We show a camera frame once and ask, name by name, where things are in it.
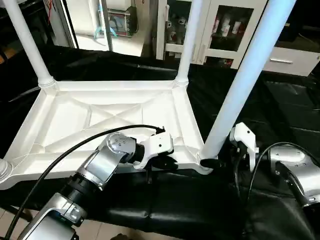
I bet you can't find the light blue metal frame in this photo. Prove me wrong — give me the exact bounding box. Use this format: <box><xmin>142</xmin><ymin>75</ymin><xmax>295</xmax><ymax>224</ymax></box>
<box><xmin>95</xmin><ymin>0</ymin><xmax>119</xmax><ymax>52</ymax></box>

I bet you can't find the white glass-door cabinet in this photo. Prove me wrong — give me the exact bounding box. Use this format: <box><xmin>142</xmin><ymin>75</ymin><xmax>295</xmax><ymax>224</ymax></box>
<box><xmin>156</xmin><ymin>0</ymin><xmax>269</xmax><ymax>69</ymax></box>

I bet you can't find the dark storage box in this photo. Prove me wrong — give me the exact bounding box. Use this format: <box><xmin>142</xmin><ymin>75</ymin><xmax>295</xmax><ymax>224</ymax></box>
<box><xmin>109</xmin><ymin>6</ymin><xmax>139</xmax><ymax>37</ymax></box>

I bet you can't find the white drawer unit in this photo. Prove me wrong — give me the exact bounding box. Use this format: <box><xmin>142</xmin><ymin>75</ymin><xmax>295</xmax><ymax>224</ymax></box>
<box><xmin>260</xmin><ymin>45</ymin><xmax>320</xmax><ymax>77</ymax></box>

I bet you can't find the black metal shelf rack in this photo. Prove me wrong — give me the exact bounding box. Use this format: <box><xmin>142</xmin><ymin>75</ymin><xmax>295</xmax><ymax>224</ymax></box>
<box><xmin>0</xmin><ymin>0</ymin><xmax>53</xmax><ymax>56</ymax></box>

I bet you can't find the white plastic table top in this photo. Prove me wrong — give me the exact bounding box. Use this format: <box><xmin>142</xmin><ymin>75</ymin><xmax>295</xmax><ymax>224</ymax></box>
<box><xmin>0</xmin><ymin>79</ymin><xmax>214</xmax><ymax>191</ymax></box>

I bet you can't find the white plastic table leg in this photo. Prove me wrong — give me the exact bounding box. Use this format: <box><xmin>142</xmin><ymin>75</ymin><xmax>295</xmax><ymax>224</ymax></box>
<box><xmin>2</xmin><ymin>0</ymin><xmax>57</xmax><ymax>91</ymax></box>
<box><xmin>173</xmin><ymin>0</ymin><xmax>204</xmax><ymax>88</ymax></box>
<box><xmin>199</xmin><ymin>0</ymin><xmax>297</xmax><ymax>167</ymax></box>
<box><xmin>0</xmin><ymin>158</ymin><xmax>12</xmax><ymax>182</ymax></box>

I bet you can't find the black mat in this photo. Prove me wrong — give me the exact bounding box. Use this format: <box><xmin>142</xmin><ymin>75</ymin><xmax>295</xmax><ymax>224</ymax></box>
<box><xmin>0</xmin><ymin>44</ymin><xmax>320</xmax><ymax>240</ymax></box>

